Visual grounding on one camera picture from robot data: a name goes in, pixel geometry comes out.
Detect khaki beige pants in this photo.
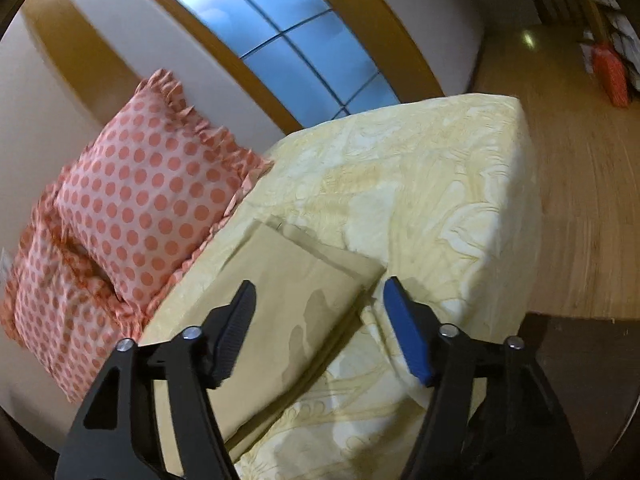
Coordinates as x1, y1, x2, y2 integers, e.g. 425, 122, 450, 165
143, 218, 386, 479

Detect dark bedside furniture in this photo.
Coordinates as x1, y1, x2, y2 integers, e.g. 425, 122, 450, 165
518, 312, 639, 479

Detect lower pink polka-dot pillow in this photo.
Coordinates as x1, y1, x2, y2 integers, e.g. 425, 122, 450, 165
1, 182, 142, 403

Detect pink polka-dot pillow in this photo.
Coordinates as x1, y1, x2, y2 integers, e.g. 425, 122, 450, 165
55, 70, 272, 312
1, 182, 142, 403

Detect yellow patterned bed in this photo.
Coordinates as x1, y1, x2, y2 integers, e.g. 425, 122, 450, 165
166, 93, 541, 479

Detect upper pink polka-dot pillow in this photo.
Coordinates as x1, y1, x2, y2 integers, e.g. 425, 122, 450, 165
55, 70, 272, 312

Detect orange bag by shelf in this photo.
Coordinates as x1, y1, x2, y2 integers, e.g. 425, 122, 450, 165
592, 44, 630, 108

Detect blue window with grid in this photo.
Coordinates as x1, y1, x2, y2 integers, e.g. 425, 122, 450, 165
176, 0, 398, 128

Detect shelf with white items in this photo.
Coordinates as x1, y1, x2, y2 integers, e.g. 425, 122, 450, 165
590, 0, 639, 96

